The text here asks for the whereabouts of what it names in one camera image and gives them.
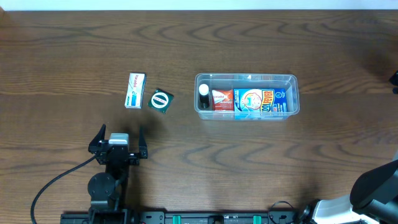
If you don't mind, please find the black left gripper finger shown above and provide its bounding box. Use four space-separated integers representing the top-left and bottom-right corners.
88 124 106 154
139 126 148 159

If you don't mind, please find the white Panadol box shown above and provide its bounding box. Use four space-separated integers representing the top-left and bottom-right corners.
124 73 146 109

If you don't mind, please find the small dark medicine bottle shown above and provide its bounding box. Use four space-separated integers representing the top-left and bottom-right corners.
198 84 210 109

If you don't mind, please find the red Panadol ActiFast box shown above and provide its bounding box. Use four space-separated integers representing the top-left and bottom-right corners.
212 90 234 111

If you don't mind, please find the blue Cool Fever box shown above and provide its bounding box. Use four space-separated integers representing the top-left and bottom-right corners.
233 88 288 120

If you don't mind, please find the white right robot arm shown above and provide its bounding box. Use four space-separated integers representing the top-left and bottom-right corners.
295 155 397 224

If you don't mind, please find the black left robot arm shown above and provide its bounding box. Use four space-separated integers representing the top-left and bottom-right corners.
88 125 148 224

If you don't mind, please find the clear plastic container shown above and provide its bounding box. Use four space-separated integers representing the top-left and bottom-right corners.
194 73 300 121

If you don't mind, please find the green Zam-Buk box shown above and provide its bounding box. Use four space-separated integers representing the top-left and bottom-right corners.
147 88 174 114

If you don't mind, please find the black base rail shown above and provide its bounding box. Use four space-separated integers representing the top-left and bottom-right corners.
60 208 314 224

